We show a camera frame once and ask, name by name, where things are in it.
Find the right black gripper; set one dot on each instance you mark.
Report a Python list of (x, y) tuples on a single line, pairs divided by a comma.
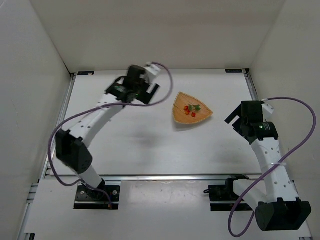
[(233, 116)]

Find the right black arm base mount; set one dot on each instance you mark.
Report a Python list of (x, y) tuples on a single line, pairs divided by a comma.
[(222, 196)]

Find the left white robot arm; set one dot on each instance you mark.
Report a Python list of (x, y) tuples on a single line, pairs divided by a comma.
[(72, 145)]

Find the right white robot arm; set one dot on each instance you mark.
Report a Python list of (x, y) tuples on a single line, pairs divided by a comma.
[(273, 197)]

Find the right black corner bracket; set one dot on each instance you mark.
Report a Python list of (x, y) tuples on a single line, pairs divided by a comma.
[(233, 71)]

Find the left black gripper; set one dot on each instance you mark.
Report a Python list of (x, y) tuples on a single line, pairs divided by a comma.
[(149, 94)]

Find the red cherries with green leaves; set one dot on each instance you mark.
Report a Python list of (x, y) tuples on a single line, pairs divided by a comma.
[(189, 109)]

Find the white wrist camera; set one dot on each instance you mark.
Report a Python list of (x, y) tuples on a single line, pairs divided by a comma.
[(152, 71), (267, 109)]

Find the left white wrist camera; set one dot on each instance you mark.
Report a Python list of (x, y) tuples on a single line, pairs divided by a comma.
[(152, 71)]

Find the woven triangular fruit basket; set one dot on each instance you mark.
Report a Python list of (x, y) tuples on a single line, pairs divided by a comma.
[(180, 117)]

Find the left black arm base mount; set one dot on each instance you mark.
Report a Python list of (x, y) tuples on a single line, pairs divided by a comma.
[(88, 199)]

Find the right aluminium frame rail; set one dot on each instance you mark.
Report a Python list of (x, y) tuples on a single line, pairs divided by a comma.
[(267, 151)]

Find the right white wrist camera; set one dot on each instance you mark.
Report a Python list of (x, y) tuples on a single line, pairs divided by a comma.
[(267, 109)]

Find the black corner bracket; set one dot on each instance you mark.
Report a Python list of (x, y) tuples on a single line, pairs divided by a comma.
[(233, 71), (85, 73)]

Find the front aluminium frame rail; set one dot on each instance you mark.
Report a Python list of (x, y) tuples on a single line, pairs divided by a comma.
[(208, 177)]

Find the left aluminium frame rail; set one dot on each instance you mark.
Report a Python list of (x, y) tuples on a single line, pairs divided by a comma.
[(61, 117)]

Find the aluminium frame rail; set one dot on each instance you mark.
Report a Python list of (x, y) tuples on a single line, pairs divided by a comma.
[(267, 151), (208, 177), (61, 117)]

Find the left black corner bracket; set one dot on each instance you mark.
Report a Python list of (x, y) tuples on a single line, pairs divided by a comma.
[(85, 73)]

